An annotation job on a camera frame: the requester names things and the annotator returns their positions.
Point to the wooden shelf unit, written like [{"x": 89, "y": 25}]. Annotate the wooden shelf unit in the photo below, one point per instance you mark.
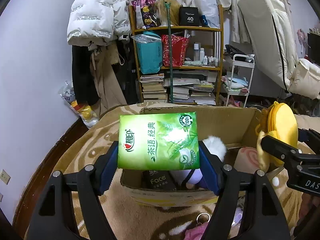
[{"x": 216, "y": 47}]

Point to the white puffer jacket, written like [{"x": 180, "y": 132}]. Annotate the white puffer jacket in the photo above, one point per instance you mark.
[{"x": 97, "y": 22}]

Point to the white rolling cart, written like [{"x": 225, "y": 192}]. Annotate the white rolling cart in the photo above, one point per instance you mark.
[{"x": 234, "y": 84}]

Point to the pink swirl plush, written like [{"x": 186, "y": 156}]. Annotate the pink swirl plush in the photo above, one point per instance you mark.
[{"x": 247, "y": 160}]

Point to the beige hanging trousers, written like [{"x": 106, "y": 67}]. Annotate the beige hanging trousers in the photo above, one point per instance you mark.
[{"x": 105, "y": 81}]

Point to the black box marked 40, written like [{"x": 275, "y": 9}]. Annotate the black box marked 40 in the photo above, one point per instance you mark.
[{"x": 189, "y": 16}]

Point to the purple-haired plush doll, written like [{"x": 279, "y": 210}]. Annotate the purple-haired plush doll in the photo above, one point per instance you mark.
[{"x": 187, "y": 179}]

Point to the open cardboard box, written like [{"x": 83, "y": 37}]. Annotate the open cardboard box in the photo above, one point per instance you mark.
[{"x": 234, "y": 126}]

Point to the yellow plush toy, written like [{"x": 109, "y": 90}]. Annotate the yellow plush toy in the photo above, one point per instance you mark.
[{"x": 279, "y": 122}]

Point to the green pole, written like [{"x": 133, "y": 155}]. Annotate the green pole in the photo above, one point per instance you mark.
[{"x": 167, "y": 6}]

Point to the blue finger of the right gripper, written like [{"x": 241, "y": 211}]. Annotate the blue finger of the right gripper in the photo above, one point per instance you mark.
[{"x": 280, "y": 152}]

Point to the white fluffy pompom plush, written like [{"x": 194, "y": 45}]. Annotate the white fluffy pompom plush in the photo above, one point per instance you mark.
[{"x": 216, "y": 147}]

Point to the red patterned bag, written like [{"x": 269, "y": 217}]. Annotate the red patterned bag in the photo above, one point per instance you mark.
[{"x": 179, "y": 47}]

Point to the stack of books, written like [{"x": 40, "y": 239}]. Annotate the stack of books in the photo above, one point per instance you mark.
[{"x": 152, "y": 87}]

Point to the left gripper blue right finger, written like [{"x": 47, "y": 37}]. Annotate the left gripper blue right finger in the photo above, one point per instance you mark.
[{"x": 210, "y": 166}]

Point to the teal bag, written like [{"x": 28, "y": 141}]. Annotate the teal bag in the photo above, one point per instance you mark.
[{"x": 149, "y": 51}]

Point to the green tissue pack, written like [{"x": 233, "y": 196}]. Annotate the green tissue pack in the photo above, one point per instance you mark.
[{"x": 160, "y": 142}]

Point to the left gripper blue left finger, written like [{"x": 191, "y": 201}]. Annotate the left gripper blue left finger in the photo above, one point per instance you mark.
[{"x": 106, "y": 166}]

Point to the black Face tissue pack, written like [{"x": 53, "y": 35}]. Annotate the black Face tissue pack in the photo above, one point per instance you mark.
[{"x": 157, "y": 180}]

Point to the person's hand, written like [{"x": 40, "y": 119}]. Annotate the person's hand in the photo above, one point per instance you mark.
[{"x": 308, "y": 201}]

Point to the plastic bag of toys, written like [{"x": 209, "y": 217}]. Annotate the plastic bag of toys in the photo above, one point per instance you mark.
[{"x": 82, "y": 110}]

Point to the cream folded mattress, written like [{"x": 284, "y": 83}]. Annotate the cream folded mattress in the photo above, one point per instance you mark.
[{"x": 269, "y": 28}]

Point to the pink bear plush keychain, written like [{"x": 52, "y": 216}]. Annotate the pink bear plush keychain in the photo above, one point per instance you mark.
[{"x": 196, "y": 233}]

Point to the wall socket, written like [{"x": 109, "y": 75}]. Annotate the wall socket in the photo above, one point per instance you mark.
[{"x": 4, "y": 177}]

